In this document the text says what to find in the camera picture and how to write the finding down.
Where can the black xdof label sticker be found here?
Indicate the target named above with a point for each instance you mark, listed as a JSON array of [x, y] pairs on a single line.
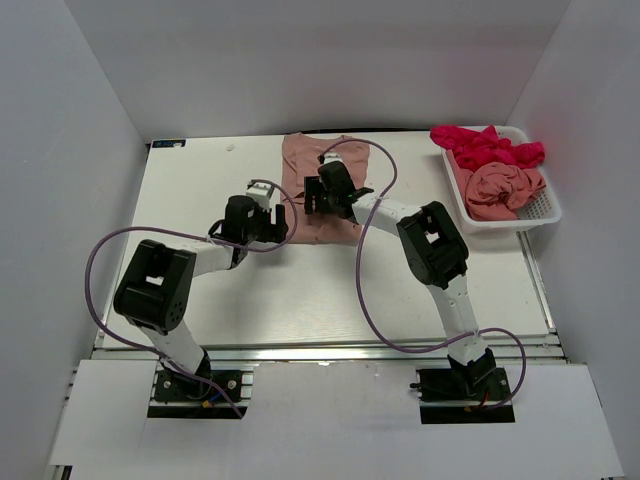
[[168, 143]]

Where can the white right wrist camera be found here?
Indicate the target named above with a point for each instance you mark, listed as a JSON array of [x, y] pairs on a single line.
[[330, 158]]

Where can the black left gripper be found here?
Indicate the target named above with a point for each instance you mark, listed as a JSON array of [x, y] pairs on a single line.
[[273, 232]]

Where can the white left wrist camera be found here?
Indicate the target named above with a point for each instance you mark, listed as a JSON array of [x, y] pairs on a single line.
[[261, 193]]

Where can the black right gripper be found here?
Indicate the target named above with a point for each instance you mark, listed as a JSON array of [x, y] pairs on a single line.
[[313, 187]]

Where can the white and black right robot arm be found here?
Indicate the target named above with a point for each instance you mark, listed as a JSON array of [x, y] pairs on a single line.
[[433, 248]]

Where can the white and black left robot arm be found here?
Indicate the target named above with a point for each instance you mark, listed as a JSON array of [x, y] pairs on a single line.
[[153, 293]]

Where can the coral pink t shirt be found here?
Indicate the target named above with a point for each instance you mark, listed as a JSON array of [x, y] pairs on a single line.
[[496, 191]]

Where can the magenta t shirt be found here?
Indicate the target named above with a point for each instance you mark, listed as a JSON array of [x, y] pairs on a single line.
[[473, 149]]

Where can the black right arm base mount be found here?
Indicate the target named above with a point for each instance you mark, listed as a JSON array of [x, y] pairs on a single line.
[[444, 400]]

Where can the dusty pink t shirt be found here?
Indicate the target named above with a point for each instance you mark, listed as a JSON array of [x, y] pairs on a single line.
[[300, 160]]

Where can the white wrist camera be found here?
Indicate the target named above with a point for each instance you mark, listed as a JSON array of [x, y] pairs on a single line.
[[261, 193], [330, 158]]

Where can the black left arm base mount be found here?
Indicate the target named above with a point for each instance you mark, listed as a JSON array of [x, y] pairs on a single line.
[[174, 397]]

